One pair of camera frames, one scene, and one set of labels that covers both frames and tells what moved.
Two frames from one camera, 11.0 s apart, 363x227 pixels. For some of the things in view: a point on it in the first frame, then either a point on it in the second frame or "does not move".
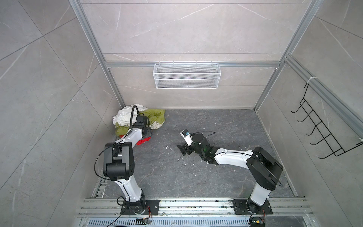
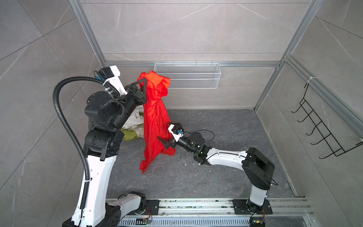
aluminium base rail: x=194 y=213 does not move
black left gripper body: x=148 y=131 to x=121 y=107
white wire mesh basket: x=186 y=76 does not move
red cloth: x=140 y=142 to x=156 y=118
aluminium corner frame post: x=310 y=11 does not move
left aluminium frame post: x=88 y=31 does not move
